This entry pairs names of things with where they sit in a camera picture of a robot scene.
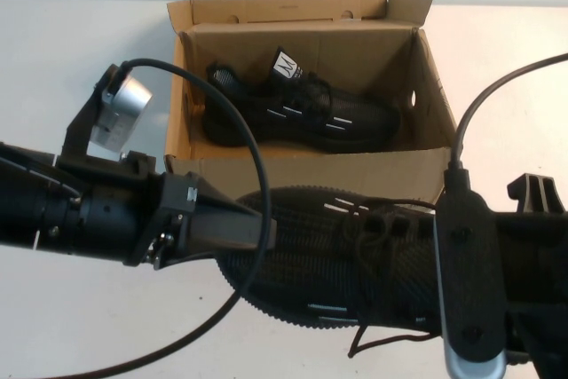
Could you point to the black mesh sneaker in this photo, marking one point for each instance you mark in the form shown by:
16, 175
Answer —
275, 121
319, 255

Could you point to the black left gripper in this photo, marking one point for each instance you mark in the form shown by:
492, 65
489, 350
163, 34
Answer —
111, 219

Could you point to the brown cardboard shoe box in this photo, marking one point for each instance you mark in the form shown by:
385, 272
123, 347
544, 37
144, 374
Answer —
310, 46

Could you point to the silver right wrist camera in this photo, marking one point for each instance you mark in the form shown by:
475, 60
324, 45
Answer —
466, 272

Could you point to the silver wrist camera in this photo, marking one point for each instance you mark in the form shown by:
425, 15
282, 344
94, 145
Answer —
124, 108
466, 272

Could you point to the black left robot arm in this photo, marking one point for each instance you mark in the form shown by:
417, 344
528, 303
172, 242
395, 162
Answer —
35, 206

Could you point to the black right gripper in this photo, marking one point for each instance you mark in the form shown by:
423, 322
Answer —
537, 281

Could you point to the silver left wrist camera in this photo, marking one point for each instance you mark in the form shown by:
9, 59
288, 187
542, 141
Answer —
124, 108

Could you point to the black left camera bracket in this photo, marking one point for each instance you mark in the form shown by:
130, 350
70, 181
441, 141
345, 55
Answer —
75, 130

